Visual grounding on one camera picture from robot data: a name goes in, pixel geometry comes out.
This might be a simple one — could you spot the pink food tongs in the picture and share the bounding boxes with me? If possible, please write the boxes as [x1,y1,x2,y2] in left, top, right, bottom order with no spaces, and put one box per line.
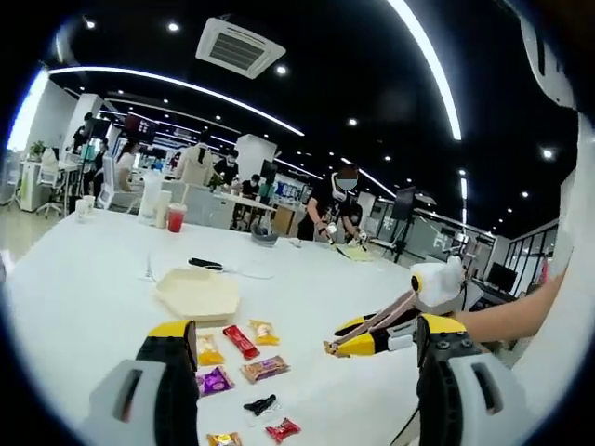
[327,288,419,358]

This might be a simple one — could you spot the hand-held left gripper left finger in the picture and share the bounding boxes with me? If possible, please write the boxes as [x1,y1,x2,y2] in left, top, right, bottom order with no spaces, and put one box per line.
[81,319,201,446]

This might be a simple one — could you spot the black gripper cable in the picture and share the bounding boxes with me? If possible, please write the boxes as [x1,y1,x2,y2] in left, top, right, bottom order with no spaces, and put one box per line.
[389,402,422,446]

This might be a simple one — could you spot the clear bag of black food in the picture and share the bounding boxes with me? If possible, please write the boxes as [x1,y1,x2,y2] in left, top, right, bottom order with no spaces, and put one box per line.
[243,393,283,427]

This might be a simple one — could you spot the bright red wafer bar packet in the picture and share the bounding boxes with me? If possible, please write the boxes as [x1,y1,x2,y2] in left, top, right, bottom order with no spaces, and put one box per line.
[222,324,261,361]

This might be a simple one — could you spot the black monitor on stand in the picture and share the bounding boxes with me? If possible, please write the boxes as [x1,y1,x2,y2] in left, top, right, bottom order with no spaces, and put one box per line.
[392,185,418,261]

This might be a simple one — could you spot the dark hanging display screen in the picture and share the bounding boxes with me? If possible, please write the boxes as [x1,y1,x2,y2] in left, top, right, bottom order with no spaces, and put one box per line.
[123,113,157,143]

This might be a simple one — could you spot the translucent white plastic bag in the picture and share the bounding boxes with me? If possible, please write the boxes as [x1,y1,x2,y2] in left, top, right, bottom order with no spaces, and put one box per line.
[138,174,163,225]

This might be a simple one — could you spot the tall cream cup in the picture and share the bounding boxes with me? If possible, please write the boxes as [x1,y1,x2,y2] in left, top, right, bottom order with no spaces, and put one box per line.
[155,190,173,230]

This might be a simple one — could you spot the ceiling air conditioner vent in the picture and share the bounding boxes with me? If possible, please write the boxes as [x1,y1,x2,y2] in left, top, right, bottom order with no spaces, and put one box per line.
[194,17,287,80]

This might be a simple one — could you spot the orange candy packet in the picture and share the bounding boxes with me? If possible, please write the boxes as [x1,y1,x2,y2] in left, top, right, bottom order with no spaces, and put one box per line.
[206,431,244,446]

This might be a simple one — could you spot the dark grey bowl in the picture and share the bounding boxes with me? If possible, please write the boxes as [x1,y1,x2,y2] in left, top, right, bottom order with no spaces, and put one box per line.
[250,224,280,247]

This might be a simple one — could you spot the large yellow cake packet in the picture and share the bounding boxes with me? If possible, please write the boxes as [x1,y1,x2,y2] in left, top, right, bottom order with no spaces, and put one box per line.
[195,333,225,367]

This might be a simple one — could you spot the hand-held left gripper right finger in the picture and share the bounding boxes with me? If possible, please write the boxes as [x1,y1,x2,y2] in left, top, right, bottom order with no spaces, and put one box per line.
[416,313,536,446]

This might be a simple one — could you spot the long white ceiling light strip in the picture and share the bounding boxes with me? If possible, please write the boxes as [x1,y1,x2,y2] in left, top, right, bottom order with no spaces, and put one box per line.
[385,0,463,141]

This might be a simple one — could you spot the small yellow cake packet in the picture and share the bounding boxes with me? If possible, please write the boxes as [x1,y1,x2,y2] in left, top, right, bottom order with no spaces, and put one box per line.
[248,319,281,348]

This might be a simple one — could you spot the white office chair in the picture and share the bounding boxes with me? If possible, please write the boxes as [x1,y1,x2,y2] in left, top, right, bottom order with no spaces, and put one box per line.
[36,148,64,219]

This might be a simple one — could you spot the light grey cabinet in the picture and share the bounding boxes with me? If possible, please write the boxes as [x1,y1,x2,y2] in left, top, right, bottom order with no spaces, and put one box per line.
[185,192,233,229]

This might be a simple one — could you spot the brown biscuit packet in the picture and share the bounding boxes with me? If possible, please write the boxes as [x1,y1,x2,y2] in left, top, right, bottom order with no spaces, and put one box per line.
[240,355,292,386]

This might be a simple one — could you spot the red drink cup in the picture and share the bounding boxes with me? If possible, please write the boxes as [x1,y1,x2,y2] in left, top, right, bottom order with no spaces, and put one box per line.
[166,203,188,233]

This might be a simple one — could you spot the cream hexagonal container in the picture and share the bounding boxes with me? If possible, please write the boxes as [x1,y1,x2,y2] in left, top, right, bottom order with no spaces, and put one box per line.
[154,268,242,324]

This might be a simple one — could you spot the white paper cup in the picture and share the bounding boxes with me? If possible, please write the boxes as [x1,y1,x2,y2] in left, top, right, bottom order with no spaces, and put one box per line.
[75,194,97,223]

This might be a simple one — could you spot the purple snack packet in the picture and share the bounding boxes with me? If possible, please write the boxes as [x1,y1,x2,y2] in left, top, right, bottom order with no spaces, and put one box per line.
[195,366,235,398]

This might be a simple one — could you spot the beige coat mannequin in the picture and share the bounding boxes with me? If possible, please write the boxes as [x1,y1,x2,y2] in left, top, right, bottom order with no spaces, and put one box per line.
[175,142,215,186]

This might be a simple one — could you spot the small red candy packet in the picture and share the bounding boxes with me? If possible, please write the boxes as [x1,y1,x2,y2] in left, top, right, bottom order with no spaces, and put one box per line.
[265,416,302,445]

